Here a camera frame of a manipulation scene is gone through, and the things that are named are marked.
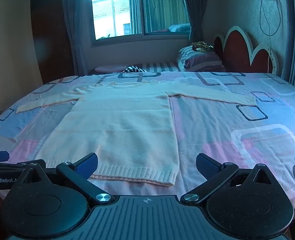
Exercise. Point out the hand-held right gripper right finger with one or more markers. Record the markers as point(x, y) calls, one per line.
point(205, 165)

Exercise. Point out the dark wooden door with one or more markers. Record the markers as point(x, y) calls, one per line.
point(50, 37)

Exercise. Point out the black and white striped cloth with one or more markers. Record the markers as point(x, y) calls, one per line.
point(133, 69)

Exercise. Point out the gold and dark bag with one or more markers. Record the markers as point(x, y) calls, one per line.
point(202, 47)

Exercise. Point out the window with sliding panes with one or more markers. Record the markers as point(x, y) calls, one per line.
point(117, 12)

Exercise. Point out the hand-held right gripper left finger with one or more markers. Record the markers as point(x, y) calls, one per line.
point(88, 166)

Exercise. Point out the blue folded cloth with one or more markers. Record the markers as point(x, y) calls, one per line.
point(180, 27)

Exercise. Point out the cream knitted sweater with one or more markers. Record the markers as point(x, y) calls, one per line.
point(122, 125)

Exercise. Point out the pink flat pillow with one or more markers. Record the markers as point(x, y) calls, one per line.
point(110, 68)

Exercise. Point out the striped pillow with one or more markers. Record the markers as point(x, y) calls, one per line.
point(200, 60)

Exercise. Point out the grey striped sheet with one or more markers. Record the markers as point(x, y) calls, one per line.
point(160, 67)

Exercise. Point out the red and white headboard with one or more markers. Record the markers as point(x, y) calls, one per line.
point(240, 50)

